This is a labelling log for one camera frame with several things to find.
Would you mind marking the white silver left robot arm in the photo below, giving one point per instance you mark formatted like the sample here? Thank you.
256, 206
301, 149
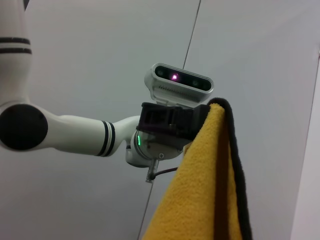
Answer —
75, 135

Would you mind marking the yellow grey towel black trim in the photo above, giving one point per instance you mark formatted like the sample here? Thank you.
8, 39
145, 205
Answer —
200, 187

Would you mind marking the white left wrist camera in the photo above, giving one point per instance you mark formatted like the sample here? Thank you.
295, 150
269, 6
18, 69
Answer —
180, 87

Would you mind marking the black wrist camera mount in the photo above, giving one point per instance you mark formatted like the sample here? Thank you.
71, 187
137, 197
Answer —
162, 120

